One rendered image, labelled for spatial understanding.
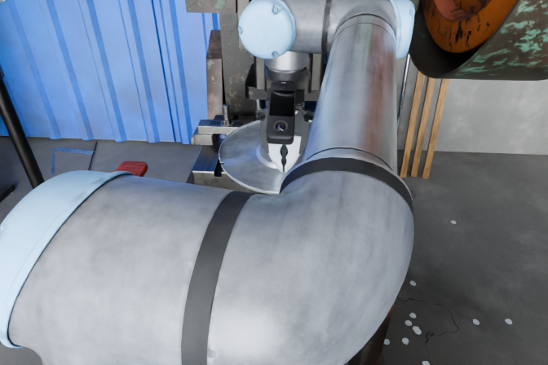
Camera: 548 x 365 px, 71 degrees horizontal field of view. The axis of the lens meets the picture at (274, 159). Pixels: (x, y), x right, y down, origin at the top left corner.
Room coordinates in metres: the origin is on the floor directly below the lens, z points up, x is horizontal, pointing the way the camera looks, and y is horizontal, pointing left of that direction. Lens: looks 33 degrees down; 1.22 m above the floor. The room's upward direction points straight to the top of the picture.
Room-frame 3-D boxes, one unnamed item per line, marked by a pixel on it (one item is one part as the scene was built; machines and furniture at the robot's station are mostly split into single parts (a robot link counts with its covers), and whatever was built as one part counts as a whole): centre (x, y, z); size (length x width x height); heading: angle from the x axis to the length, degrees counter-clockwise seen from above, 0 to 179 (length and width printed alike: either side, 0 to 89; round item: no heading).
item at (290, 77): (0.65, -0.02, 0.94); 0.09 x 0.08 x 0.12; 176
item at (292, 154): (0.65, -0.04, 0.83); 0.06 x 0.03 x 0.09; 176
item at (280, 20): (0.54, -0.01, 1.09); 0.11 x 0.11 x 0.08; 77
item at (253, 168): (0.70, -0.03, 0.79); 0.29 x 0.29 x 0.01
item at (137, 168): (0.67, 0.31, 0.72); 0.07 x 0.06 x 0.08; 176
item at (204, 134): (0.89, 0.13, 0.76); 0.17 x 0.06 x 0.10; 86
